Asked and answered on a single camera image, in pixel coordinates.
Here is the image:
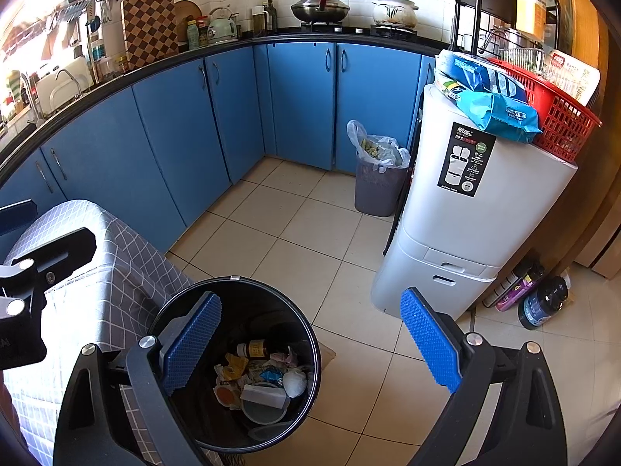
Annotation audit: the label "grey checked tablecloth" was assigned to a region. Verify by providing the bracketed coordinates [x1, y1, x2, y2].
[0, 199, 195, 466]

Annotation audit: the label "steel kitchen faucet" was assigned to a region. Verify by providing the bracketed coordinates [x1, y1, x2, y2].
[19, 70, 44, 127]

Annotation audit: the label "blue kitchen cabinets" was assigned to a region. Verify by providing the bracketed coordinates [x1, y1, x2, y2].
[0, 41, 437, 253]

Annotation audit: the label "purple bottle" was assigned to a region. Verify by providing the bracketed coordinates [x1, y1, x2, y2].
[495, 262, 544, 312]

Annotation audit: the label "white printed packet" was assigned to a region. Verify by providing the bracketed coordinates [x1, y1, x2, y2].
[548, 49, 601, 106]

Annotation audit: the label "black metal rack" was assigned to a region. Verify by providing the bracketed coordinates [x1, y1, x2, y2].
[453, 0, 559, 56]

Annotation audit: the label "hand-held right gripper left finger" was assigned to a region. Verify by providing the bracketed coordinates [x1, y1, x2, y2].
[52, 291, 223, 466]

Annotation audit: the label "red plastic basket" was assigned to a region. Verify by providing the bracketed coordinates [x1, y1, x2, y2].
[487, 57, 602, 163]

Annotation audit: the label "dark round bottle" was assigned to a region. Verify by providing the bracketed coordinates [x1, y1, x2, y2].
[518, 276, 569, 331]

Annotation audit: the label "clear plastic bin liner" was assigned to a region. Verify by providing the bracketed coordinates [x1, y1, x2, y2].
[346, 120, 412, 173]

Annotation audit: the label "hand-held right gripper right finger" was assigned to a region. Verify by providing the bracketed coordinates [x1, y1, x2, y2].
[399, 286, 568, 466]

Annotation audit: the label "grey waste basket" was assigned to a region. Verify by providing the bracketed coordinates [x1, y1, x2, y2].
[354, 150, 411, 217]

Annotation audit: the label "pale green kettle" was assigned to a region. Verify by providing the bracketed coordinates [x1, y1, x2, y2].
[208, 7, 239, 44]

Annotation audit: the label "steel wok with lid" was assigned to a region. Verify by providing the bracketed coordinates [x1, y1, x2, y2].
[291, 0, 351, 24]

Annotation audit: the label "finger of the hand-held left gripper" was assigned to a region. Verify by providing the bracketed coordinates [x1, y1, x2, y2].
[0, 226, 98, 297]
[0, 199, 38, 236]

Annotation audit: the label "blue and white packet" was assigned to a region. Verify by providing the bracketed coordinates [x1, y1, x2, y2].
[433, 51, 527, 103]

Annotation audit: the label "black trash bin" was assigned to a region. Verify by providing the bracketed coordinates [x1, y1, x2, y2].
[146, 276, 322, 453]

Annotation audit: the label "white tall stacked bin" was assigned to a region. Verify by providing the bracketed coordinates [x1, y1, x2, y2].
[371, 83, 579, 315]

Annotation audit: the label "white floral pot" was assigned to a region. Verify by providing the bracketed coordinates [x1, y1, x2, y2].
[372, 0, 419, 28]

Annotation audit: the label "checkered wooden cutting board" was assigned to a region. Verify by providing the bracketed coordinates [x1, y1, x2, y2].
[121, 0, 179, 71]

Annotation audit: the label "round wooden board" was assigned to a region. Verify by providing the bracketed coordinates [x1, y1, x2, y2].
[173, 0, 203, 42]

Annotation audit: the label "pale yellow detergent bottle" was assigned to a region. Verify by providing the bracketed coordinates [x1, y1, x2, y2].
[515, 0, 548, 42]

